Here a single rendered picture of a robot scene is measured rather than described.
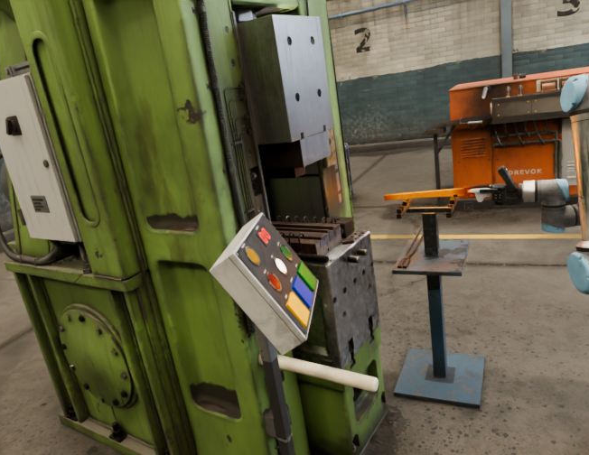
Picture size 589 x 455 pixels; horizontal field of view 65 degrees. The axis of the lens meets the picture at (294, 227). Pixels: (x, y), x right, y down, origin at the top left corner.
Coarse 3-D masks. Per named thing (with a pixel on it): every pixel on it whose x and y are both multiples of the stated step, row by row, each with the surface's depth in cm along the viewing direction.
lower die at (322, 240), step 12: (276, 228) 191; (288, 228) 187; (300, 228) 184; (312, 228) 182; (336, 228) 184; (288, 240) 179; (300, 240) 177; (312, 240) 175; (324, 240) 176; (336, 240) 184; (312, 252) 173; (324, 252) 176
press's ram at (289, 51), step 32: (256, 32) 149; (288, 32) 151; (320, 32) 168; (256, 64) 153; (288, 64) 152; (320, 64) 168; (256, 96) 157; (288, 96) 153; (320, 96) 170; (256, 128) 161; (288, 128) 154; (320, 128) 170
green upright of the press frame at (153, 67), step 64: (128, 0) 148; (192, 0) 135; (128, 64) 157; (192, 64) 136; (128, 128) 162; (192, 128) 142; (192, 192) 151; (256, 192) 167; (192, 256) 161; (192, 320) 183; (192, 384) 193; (256, 384) 167; (256, 448) 179
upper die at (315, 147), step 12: (324, 132) 173; (264, 144) 168; (276, 144) 165; (288, 144) 162; (300, 144) 160; (312, 144) 166; (324, 144) 173; (264, 156) 170; (276, 156) 167; (288, 156) 164; (300, 156) 161; (312, 156) 166; (324, 156) 174; (264, 168) 172
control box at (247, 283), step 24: (264, 216) 138; (240, 240) 116; (216, 264) 111; (240, 264) 108; (264, 264) 118; (288, 264) 131; (240, 288) 110; (264, 288) 110; (288, 288) 121; (264, 312) 111; (288, 312) 112; (312, 312) 125; (288, 336) 112
